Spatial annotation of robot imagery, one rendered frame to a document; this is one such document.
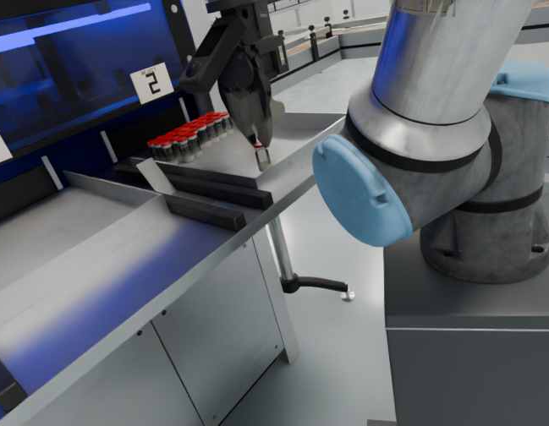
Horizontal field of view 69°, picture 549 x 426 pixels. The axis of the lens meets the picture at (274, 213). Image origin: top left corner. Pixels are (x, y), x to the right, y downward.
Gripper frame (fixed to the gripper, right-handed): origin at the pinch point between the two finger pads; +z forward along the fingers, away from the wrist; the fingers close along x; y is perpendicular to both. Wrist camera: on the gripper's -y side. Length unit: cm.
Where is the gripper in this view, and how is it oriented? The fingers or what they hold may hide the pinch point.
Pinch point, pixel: (255, 140)
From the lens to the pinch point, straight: 63.3
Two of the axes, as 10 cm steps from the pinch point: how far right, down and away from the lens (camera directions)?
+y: 6.2, -5.0, 6.0
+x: -7.5, -1.7, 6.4
